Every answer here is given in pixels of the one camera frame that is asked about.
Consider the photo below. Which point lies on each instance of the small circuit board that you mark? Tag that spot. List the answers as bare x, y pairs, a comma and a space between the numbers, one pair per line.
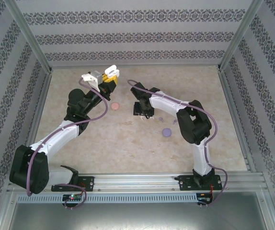
204, 199
72, 197

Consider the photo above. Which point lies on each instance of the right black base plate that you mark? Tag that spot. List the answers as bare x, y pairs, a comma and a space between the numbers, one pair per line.
185, 182

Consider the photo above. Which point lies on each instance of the aluminium mounting rail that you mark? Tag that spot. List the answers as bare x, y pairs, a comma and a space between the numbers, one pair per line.
132, 180

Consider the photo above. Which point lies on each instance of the aluminium frame bar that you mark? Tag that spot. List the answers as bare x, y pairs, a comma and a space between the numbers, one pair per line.
2, 210
270, 210

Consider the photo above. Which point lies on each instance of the long aluminium frame rail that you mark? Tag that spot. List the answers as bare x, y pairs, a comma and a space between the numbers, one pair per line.
132, 66

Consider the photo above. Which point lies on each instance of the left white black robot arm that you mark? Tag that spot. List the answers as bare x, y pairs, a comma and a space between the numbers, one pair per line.
56, 134

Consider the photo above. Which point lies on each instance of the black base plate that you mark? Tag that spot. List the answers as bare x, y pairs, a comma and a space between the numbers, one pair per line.
185, 182
87, 180

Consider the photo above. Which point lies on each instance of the left small circuit board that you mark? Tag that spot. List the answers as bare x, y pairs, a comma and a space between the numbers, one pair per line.
72, 197

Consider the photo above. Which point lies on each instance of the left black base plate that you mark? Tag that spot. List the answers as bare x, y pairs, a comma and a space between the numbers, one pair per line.
87, 180

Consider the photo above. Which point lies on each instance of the right small circuit board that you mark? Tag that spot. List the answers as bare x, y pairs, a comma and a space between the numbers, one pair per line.
204, 199

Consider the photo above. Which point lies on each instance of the purple round charging case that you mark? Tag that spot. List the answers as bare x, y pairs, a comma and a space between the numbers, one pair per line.
166, 132

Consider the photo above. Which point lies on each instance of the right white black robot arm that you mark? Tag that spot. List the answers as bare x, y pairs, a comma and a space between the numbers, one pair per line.
168, 105

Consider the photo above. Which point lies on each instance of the grey metal sheet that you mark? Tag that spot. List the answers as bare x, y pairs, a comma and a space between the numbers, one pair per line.
137, 218

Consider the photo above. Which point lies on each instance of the pink round charging case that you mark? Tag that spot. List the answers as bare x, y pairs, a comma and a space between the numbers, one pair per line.
115, 106

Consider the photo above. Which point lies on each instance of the aluminium frame post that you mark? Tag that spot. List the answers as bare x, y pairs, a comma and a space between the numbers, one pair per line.
237, 38
31, 38

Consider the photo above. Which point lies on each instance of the white earbud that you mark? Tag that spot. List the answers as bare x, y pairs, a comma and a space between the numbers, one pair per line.
142, 118
152, 117

